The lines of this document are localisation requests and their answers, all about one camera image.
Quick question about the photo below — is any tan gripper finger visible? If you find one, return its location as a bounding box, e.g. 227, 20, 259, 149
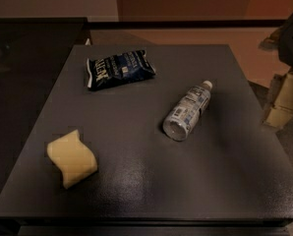
263, 68, 293, 129

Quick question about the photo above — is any clear plastic water bottle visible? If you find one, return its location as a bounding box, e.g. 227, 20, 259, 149
162, 81, 212, 142

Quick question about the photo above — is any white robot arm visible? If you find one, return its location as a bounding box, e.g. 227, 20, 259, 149
263, 13, 293, 128

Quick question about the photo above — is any dark blue chip bag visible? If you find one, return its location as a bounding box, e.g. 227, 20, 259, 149
87, 50, 155, 91

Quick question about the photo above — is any yellow wavy sponge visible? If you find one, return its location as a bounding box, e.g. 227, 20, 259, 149
47, 130, 98, 189

